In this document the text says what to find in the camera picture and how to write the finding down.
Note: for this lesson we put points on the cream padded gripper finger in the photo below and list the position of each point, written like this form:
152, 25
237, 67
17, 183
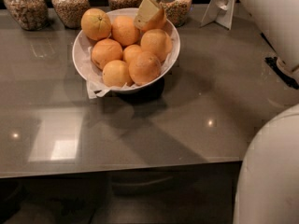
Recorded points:
146, 10

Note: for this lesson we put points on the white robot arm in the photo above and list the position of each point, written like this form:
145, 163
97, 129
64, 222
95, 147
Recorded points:
267, 189

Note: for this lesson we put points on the white ceramic bowl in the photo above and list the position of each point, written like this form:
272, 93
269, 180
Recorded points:
112, 54

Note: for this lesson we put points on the white paper bowl liner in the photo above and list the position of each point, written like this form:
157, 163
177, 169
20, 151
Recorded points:
81, 54

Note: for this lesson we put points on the small orange in centre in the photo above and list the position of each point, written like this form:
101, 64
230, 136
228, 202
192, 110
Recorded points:
130, 52

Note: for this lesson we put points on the white folded card stand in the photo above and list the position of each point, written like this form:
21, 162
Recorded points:
219, 11

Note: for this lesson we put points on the far left glass grain jar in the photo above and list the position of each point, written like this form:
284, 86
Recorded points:
31, 15

